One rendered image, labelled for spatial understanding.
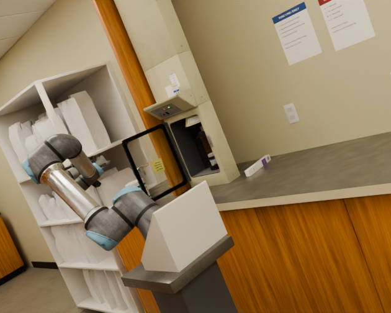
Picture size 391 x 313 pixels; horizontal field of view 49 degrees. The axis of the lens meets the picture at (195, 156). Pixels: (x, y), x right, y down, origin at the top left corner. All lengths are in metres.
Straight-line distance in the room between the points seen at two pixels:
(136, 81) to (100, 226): 1.22
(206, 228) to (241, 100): 1.31
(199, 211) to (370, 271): 0.74
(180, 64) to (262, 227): 0.98
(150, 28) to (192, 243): 1.36
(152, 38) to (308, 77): 0.89
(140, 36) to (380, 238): 1.65
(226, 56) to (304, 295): 1.46
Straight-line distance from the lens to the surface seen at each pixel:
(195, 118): 2.46
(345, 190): 1.69
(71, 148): 1.84
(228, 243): 1.61
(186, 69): 2.39
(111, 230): 1.62
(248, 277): 2.29
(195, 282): 1.59
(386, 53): 2.26
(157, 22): 2.44
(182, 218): 1.50
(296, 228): 1.93
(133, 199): 1.63
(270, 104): 2.61
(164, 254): 1.50
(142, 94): 2.62
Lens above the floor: 1.47
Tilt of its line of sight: 8 degrees down
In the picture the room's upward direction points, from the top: 22 degrees counter-clockwise
